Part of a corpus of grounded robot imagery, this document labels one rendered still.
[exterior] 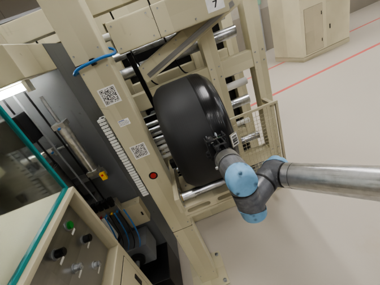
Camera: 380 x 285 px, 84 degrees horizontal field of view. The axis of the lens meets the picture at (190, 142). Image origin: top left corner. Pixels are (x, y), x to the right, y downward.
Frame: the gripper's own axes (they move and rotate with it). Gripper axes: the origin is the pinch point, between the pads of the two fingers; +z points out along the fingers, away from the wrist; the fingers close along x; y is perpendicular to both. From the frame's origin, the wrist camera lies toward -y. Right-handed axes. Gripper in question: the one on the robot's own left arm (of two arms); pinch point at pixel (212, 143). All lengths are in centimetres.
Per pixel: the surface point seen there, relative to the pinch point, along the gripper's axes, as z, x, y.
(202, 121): 3.4, 0.6, 9.4
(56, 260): -21, 62, -8
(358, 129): 128, -180, -108
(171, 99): 12.3, 9.0, 20.6
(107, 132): 19.3, 41.6, 16.5
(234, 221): 75, -4, -114
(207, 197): 15.4, 10.2, -34.0
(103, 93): 16, 34, 33
